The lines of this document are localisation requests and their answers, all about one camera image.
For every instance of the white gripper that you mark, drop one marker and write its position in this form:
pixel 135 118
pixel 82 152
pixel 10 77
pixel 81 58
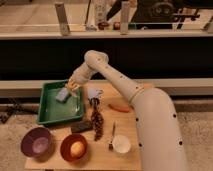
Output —
pixel 77 79

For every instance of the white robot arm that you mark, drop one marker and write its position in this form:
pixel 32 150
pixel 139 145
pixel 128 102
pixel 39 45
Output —
pixel 157 126

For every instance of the green plastic tray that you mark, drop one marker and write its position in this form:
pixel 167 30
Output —
pixel 53 112

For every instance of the blue sponge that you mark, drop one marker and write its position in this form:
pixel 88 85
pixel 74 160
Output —
pixel 62 95

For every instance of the brown grape bunch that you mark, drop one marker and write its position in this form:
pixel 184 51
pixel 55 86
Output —
pixel 96 118

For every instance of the black rectangular block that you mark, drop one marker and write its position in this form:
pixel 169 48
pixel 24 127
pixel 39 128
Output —
pixel 81 126

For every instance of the orange carrot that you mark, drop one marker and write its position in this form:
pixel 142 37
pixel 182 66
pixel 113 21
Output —
pixel 124 109

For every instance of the red bowl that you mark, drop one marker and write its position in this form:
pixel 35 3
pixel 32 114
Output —
pixel 66 145

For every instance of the yellow lemon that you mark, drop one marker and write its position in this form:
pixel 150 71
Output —
pixel 77 149

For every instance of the white cup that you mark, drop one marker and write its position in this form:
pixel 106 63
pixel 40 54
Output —
pixel 121 144

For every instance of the purple bowl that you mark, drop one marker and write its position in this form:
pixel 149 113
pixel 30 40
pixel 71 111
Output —
pixel 36 142

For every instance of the person in black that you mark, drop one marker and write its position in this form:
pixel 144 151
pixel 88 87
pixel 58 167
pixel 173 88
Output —
pixel 150 14

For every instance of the left grey post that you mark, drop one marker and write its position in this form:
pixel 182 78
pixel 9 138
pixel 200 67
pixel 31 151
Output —
pixel 62 18

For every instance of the grey post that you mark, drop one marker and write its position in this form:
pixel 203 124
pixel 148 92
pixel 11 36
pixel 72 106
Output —
pixel 124 19
pixel 62 18

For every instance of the right grey post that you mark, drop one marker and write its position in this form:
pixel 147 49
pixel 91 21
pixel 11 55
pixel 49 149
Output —
pixel 124 19

